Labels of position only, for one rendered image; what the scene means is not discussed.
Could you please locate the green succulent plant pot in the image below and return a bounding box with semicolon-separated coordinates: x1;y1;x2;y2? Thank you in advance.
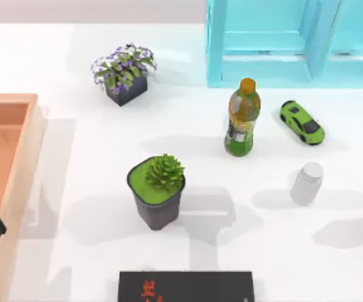
126;153;187;232

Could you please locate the green bottle with orange cap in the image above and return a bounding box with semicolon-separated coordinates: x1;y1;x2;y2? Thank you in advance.
223;77;262;158

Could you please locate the purple flower plant pot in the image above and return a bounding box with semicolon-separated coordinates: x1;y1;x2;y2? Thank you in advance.
90;42;159;108

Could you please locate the green toy car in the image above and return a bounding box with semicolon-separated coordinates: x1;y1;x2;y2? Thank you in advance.
279;100;326;147

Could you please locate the white bottle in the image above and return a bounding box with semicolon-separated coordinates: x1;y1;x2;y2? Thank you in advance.
290;162;325;207

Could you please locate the light blue rack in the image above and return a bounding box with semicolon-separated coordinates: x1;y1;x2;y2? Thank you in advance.
205;0;363;89

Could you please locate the black book with red print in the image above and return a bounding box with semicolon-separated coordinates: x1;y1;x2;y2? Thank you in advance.
117;271;255;302

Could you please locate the salmon-coloured shallow box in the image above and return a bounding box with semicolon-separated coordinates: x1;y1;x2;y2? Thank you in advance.
0;93;47;302

